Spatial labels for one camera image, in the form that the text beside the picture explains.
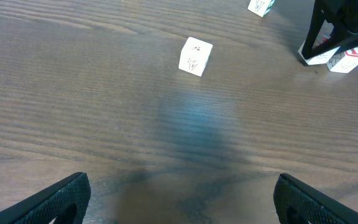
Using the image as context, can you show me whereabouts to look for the red letter I block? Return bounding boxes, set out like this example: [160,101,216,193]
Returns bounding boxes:
[326,47,358,73]

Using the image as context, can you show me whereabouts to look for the white block green side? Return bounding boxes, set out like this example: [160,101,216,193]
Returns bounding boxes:
[247,0,275,17]

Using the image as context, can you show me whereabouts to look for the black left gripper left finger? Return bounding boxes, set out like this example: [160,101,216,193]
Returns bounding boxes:
[0,172,91,224]

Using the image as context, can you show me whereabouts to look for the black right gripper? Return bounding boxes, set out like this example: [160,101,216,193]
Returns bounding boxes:
[302,0,358,59]

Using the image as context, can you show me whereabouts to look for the red letter A block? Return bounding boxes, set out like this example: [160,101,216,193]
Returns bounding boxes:
[298,34,339,65]

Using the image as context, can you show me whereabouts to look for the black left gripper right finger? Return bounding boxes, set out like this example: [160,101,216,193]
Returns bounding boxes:
[273,173,358,224]

